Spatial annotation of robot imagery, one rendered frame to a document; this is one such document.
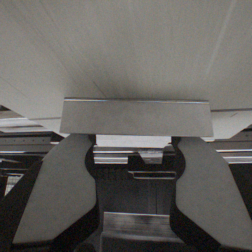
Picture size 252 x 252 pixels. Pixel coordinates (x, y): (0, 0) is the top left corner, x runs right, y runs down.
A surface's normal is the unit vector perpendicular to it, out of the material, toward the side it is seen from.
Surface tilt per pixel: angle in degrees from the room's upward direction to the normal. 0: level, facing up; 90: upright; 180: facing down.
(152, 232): 90
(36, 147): 90
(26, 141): 90
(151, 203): 90
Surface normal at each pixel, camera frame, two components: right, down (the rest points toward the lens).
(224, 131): -0.03, 0.95
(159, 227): -0.18, -0.32
